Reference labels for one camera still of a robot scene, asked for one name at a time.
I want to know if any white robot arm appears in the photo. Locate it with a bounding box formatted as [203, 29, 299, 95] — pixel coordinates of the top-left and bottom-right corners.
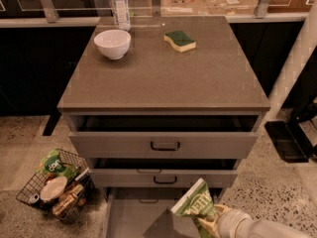
[198, 204, 312, 238]

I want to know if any green snack bag in basket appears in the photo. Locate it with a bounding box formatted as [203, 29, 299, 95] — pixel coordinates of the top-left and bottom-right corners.
[36, 149, 77, 180]

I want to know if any top grey drawer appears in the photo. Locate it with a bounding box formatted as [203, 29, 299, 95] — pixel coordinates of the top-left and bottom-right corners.
[70, 115, 258, 160]

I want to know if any green jalapeno chip bag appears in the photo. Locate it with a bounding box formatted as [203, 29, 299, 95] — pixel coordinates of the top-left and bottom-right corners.
[171, 178, 216, 238]

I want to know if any grey drawer cabinet with counter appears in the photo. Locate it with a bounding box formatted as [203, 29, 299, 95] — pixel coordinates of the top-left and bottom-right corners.
[56, 15, 272, 238]

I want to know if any grey drawer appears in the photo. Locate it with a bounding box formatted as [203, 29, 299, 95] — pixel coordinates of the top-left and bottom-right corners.
[102, 187, 223, 238]
[70, 115, 258, 160]
[90, 159, 238, 188]

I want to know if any black wire basket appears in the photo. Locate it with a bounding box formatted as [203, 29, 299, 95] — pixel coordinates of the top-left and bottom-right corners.
[16, 149, 94, 223]

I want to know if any white ceramic bowl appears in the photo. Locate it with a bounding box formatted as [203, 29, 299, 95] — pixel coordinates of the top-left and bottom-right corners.
[94, 29, 131, 60]

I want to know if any bottom grey drawer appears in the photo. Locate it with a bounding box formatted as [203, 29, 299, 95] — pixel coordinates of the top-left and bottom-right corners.
[102, 187, 223, 238]

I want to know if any green yellow sponge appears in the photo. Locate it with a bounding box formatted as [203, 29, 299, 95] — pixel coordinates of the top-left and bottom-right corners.
[164, 31, 196, 53]

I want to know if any white plate in basket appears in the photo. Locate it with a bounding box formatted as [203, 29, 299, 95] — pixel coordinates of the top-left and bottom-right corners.
[40, 177, 67, 201]

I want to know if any soda can in basket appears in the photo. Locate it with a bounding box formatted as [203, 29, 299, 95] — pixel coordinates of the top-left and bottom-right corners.
[28, 193, 41, 205]

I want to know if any cardboard box left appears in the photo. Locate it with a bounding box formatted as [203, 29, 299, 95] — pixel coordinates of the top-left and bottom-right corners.
[160, 0, 209, 15]

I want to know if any middle grey drawer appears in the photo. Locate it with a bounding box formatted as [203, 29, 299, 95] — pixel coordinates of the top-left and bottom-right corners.
[90, 159, 238, 188]

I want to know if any clear plastic water bottle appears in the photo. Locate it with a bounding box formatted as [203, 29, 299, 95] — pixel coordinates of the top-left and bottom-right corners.
[111, 0, 131, 32]

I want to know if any brown snack package in basket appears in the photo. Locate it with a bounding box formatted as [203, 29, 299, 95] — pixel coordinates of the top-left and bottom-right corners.
[53, 183, 83, 216]

